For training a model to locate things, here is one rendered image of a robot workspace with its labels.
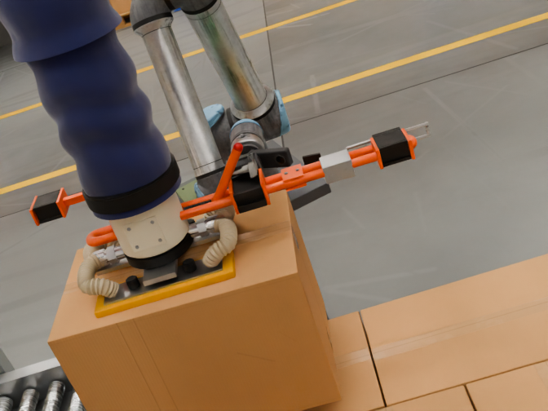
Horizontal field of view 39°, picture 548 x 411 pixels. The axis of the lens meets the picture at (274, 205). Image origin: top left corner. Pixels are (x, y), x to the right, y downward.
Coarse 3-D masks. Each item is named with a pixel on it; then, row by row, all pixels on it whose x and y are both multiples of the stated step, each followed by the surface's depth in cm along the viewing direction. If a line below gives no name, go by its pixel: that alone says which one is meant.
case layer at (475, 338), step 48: (480, 288) 216; (528, 288) 210; (336, 336) 218; (384, 336) 212; (432, 336) 206; (480, 336) 200; (528, 336) 195; (384, 384) 196; (432, 384) 191; (480, 384) 186; (528, 384) 182
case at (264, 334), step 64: (192, 256) 189; (256, 256) 180; (64, 320) 181; (128, 320) 174; (192, 320) 175; (256, 320) 176; (320, 320) 193; (128, 384) 183; (192, 384) 184; (256, 384) 185; (320, 384) 186
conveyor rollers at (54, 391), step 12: (60, 384) 241; (24, 396) 240; (36, 396) 242; (48, 396) 236; (60, 396) 238; (72, 396) 233; (0, 408) 239; (24, 408) 235; (48, 408) 231; (72, 408) 227; (84, 408) 230
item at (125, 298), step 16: (224, 256) 181; (192, 272) 178; (208, 272) 176; (224, 272) 175; (128, 288) 180; (144, 288) 178; (160, 288) 177; (176, 288) 176; (192, 288) 176; (96, 304) 179; (112, 304) 177; (128, 304) 176
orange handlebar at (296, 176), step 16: (416, 144) 177; (352, 160) 177; (368, 160) 177; (272, 176) 182; (288, 176) 179; (304, 176) 178; (320, 176) 178; (80, 192) 207; (192, 208) 180; (208, 208) 179; (96, 240) 181; (112, 240) 181
